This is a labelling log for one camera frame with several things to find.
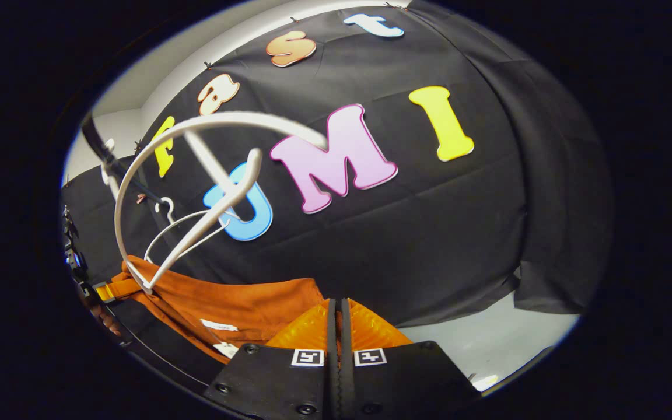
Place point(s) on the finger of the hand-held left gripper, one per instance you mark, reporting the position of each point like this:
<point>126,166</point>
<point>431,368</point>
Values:
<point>102,293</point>

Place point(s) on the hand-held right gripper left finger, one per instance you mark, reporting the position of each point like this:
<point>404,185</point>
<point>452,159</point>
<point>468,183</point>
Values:
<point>277,379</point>

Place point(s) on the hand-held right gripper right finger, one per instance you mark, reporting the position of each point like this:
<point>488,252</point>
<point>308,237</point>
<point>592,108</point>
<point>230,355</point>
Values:
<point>406,379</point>

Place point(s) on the white plastic clothes hanger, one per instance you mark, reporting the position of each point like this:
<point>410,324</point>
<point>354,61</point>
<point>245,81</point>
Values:
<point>231,119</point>
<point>170,214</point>

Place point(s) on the black clothes rack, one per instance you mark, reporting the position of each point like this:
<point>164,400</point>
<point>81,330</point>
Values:
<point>102,153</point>

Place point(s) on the black backdrop cloth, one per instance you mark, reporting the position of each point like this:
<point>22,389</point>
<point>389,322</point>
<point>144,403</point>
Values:
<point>458,233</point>

